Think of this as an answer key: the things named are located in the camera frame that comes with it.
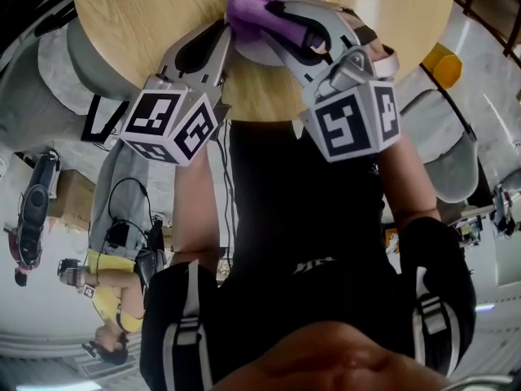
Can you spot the cardboard box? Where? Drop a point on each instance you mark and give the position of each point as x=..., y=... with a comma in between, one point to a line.
x=73, y=198

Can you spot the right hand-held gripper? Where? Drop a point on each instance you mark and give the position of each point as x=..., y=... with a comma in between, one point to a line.
x=346, y=124

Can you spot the white plate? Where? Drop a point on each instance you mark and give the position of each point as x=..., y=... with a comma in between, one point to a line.
x=260, y=55

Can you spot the person in dark shirt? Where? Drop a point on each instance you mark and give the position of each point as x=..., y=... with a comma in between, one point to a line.
x=293, y=218

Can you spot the person's face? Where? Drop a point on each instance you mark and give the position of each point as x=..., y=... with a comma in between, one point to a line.
x=334, y=361

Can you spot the yellow stool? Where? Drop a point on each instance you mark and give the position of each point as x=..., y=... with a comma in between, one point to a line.
x=443, y=65

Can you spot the person's right hand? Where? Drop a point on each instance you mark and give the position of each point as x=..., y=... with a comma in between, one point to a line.
x=384, y=53

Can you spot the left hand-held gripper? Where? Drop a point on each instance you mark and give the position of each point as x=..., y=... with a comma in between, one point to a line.
x=163, y=116

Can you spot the person's left forearm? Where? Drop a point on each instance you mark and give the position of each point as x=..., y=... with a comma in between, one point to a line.
x=195, y=214

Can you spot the black machine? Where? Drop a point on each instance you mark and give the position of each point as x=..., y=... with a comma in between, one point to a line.
x=34, y=202

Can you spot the person's right forearm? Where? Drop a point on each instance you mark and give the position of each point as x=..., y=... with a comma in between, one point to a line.
x=411, y=185

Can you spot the purple cloth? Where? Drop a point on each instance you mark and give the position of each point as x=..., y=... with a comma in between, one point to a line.
x=248, y=10

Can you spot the round wooden side table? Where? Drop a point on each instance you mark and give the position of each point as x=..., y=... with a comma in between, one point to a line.
x=142, y=14

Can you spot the grey armchair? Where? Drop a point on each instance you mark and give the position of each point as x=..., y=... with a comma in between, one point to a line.
x=49, y=88
x=452, y=165

